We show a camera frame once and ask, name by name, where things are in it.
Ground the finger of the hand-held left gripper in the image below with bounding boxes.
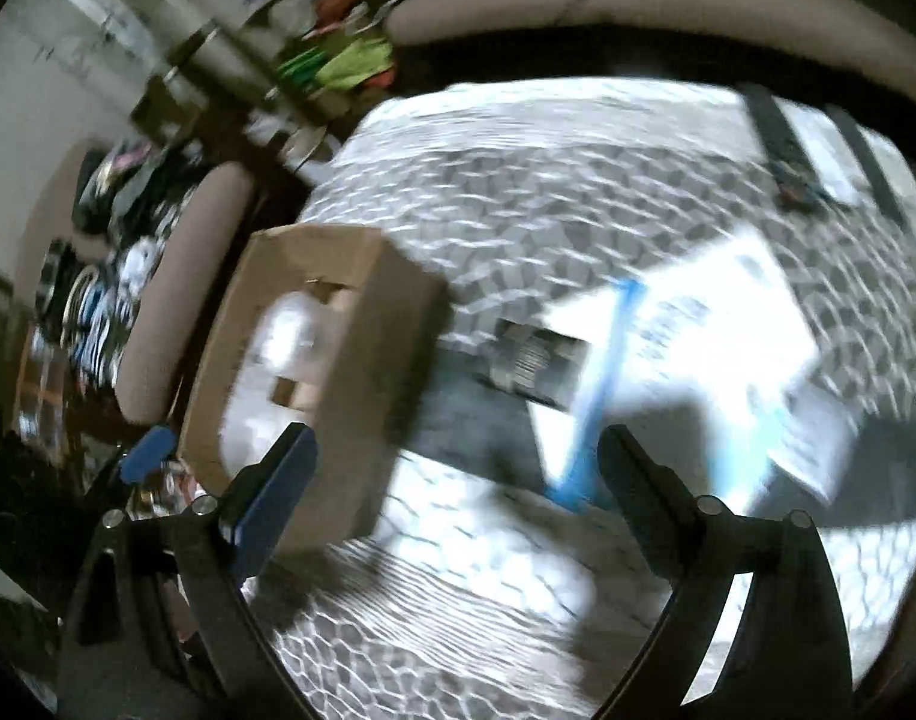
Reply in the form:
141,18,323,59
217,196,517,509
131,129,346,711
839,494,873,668
84,424,179,520

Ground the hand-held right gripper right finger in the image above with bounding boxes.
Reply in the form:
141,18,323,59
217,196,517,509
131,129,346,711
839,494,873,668
596,424,856,720

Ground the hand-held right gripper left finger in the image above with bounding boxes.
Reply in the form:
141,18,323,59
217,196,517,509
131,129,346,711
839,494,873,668
56,422,324,720

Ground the white face mask package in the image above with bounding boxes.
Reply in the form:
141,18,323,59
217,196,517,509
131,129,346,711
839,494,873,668
533,229,819,515

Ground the brown cardboard box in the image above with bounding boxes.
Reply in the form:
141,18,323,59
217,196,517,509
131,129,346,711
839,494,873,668
176,223,453,552

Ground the blue white packet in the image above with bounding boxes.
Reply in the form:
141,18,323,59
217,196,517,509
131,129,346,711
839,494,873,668
758,375,871,503

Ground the pile of clothes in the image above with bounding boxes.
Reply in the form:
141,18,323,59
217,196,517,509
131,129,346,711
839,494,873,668
34,142,204,391

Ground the beige armchair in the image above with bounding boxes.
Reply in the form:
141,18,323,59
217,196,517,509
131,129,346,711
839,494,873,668
116,161,258,428

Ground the grey patterned blanket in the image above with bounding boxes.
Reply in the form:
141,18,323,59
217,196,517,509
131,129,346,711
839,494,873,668
240,75,916,720

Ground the black remote control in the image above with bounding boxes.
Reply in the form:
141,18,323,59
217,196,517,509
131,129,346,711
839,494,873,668
738,82,830,211

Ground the green cloth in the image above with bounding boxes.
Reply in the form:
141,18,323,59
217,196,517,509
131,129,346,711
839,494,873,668
278,37,395,95

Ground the beige sofa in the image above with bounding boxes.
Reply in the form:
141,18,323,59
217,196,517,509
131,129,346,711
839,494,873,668
386,0,916,102

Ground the black strap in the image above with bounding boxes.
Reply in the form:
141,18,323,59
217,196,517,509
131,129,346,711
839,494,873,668
825,105,909,230

